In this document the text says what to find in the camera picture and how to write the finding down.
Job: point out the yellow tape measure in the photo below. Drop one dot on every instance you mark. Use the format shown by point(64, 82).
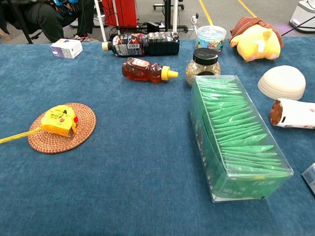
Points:
point(57, 120)

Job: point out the black box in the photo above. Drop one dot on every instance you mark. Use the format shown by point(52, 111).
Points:
point(153, 26)

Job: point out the bear-shaped honey bottle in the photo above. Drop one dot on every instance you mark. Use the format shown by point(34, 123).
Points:
point(140, 71)

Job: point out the blue table cloth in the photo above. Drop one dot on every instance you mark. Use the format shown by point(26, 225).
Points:
point(137, 172)

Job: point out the dark beverage plastic bottle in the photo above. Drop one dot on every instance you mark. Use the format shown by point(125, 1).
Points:
point(147, 44)

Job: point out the glass spice jar black lid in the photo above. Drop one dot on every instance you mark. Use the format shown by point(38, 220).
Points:
point(205, 56)

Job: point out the clear box of green sachets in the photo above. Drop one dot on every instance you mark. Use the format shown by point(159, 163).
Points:
point(236, 127)

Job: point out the clear jar of colourful clips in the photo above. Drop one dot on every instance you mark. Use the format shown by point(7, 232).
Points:
point(211, 37)

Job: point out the round woven rattan coaster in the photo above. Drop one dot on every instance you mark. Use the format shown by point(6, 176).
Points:
point(61, 145)

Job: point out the black tripod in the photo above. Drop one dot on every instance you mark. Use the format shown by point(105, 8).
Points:
point(21, 24)
point(168, 14)

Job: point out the small white clamp stand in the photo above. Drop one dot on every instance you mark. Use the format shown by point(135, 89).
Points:
point(195, 20)

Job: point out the red cabinet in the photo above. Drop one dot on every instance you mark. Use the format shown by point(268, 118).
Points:
point(125, 12)

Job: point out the small white purple carton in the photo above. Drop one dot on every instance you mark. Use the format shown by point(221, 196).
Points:
point(66, 48)

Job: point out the yellow plush toy brown cape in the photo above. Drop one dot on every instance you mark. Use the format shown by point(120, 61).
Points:
point(256, 44)

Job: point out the beige upturned bowl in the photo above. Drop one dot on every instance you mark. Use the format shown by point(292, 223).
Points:
point(283, 81)

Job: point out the white printed drink bottle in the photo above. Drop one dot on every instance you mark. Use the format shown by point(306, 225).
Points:
point(295, 113)

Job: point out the white sneaker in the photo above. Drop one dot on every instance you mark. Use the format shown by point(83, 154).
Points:
point(46, 19)

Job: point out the small purple white box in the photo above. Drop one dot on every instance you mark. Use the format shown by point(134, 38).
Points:
point(310, 178)

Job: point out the white machine housing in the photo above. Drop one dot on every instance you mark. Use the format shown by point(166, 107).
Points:
point(302, 14)

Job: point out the white frame pole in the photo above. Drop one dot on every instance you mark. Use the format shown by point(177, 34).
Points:
point(100, 19)
point(175, 14)

